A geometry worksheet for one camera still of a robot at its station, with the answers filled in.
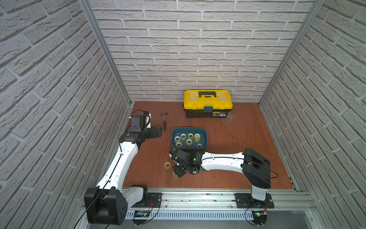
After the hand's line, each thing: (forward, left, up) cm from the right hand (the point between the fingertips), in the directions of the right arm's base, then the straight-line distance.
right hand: (177, 169), depth 81 cm
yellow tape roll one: (+23, -4, -2) cm, 24 cm away
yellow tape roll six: (+22, -14, -2) cm, 26 cm away
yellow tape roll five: (+24, -9, -2) cm, 25 cm away
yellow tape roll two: (+4, +6, -3) cm, 8 cm away
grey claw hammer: (+37, +9, -3) cm, 39 cm away
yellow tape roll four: (+18, -1, -3) cm, 18 cm away
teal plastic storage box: (+25, -1, +2) cm, 25 cm away
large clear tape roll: (+22, 0, -2) cm, 22 cm away
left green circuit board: (-20, +19, -6) cm, 28 cm away
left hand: (+21, +11, +16) cm, 28 cm away
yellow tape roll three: (+19, -8, -2) cm, 20 cm away
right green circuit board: (-25, -41, -5) cm, 48 cm away
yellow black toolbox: (+40, -23, +12) cm, 48 cm away
